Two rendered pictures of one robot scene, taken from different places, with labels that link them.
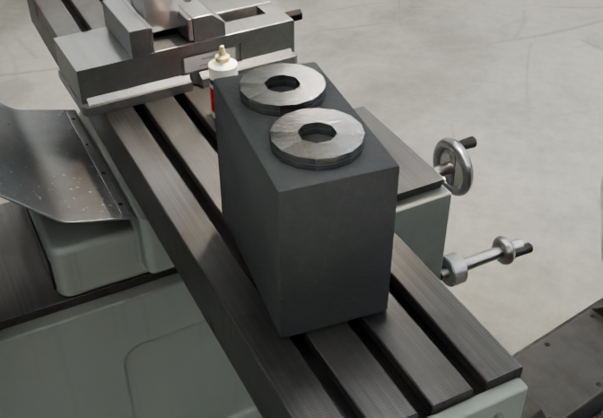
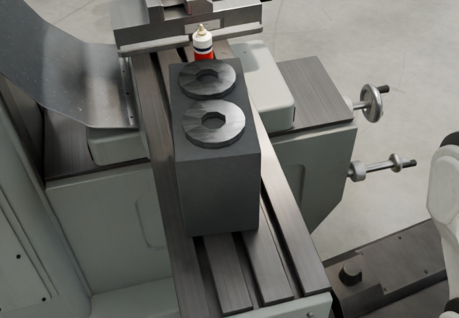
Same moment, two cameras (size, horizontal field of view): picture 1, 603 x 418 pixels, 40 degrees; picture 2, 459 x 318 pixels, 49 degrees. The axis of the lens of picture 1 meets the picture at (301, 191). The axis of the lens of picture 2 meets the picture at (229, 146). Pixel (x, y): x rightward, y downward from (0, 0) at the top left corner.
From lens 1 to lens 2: 0.25 m
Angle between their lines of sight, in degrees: 15
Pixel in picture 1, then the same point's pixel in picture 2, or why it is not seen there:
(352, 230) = (229, 185)
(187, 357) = not seen: hidden behind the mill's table
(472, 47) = not seen: outside the picture
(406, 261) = (283, 194)
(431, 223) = (341, 144)
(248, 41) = (229, 16)
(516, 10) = not seen: outside the picture
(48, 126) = (103, 55)
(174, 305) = not seen: hidden behind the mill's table
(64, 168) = (104, 87)
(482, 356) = (308, 273)
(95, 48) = (130, 13)
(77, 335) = (105, 187)
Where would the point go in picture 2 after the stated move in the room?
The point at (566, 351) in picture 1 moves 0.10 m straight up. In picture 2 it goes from (411, 244) to (421, 220)
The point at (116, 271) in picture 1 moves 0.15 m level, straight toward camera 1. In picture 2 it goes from (128, 155) to (123, 207)
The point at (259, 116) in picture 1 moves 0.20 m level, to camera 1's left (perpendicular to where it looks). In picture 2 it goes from (186, 98) to (65, 81)
